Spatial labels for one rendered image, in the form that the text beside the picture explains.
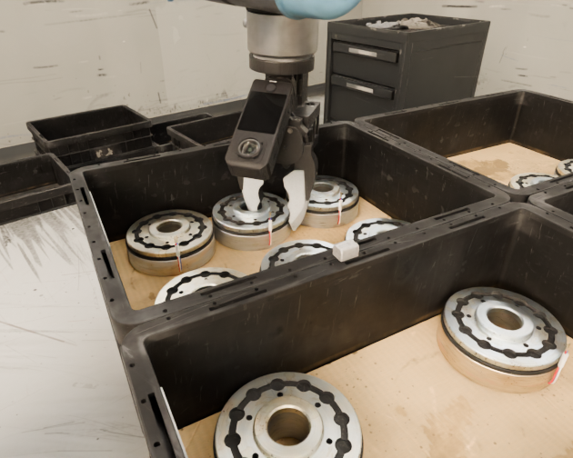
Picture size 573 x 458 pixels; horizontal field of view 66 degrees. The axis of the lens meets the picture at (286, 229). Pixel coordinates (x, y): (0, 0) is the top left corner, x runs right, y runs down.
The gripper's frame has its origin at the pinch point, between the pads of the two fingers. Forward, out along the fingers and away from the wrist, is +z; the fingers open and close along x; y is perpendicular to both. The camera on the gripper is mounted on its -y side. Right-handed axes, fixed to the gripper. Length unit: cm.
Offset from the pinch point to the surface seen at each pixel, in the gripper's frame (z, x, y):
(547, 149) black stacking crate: 1, -39, 41
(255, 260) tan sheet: 1.9, 0.4, -6.3
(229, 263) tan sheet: 2.0, 3.1, -7.7
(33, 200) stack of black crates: 30, 80, 35
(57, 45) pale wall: 29, 211, 199
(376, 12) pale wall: 24, 37, 421
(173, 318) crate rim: -8.6, -1.6, -27.1
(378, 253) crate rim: -8.7, -14.1, -15.3
